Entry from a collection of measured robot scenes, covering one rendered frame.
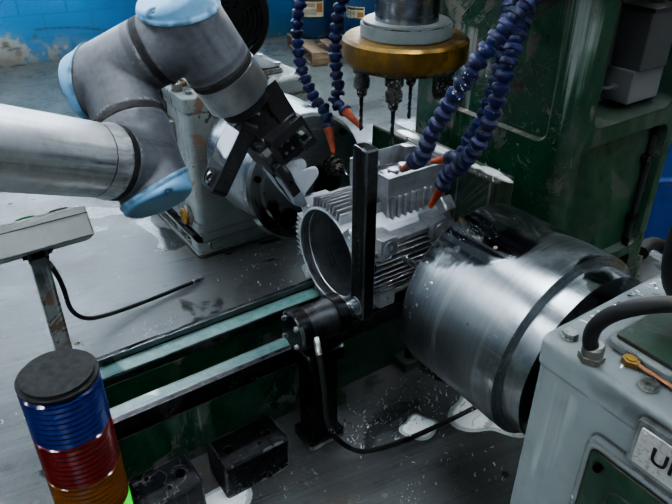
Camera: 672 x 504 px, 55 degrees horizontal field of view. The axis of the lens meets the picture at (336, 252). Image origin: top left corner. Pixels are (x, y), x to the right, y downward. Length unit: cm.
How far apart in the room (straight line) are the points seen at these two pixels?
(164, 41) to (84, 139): 17
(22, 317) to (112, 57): 67
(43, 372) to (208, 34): 45
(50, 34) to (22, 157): 586
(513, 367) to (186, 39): 53
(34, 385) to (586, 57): 80
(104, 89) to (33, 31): 568
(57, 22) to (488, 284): 596
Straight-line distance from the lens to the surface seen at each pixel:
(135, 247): 152
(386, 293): 99
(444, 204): 103
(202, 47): 83
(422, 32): 91
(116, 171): 75
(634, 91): 115
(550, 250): 78
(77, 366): 54
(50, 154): 70
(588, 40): 99
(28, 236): 108
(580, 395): 66
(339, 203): 97
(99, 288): 140
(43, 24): 651
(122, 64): 85
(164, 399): 92
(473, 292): 77
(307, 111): 118
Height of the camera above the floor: 155
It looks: 31 degrees down
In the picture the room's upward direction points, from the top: straight up
